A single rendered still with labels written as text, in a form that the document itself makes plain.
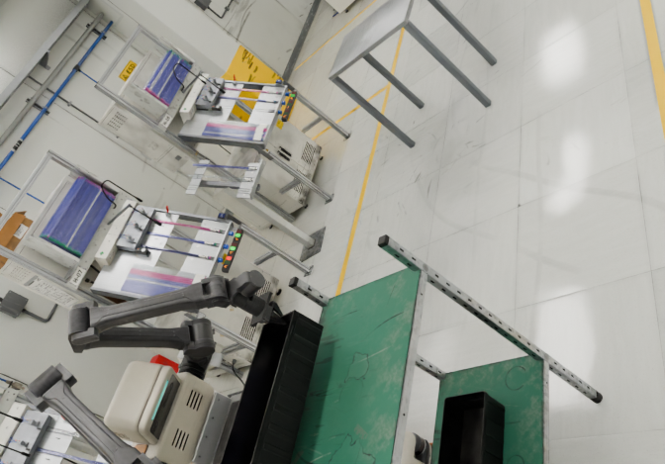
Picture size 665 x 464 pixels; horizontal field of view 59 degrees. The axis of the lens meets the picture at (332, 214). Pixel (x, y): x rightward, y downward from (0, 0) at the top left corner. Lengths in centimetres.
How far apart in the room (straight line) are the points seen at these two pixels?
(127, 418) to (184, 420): 20
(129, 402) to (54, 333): 365
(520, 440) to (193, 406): 103
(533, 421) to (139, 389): 121
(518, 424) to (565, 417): 39
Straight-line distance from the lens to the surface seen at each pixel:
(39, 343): 545
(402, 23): 359
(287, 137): 519
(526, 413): 207
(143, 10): 675
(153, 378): 188
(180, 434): 196
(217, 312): 419
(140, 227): 414
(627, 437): 229
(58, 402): 167
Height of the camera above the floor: 192
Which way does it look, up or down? 25 degrees down
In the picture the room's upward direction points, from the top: 54 degrees counter-clockwise
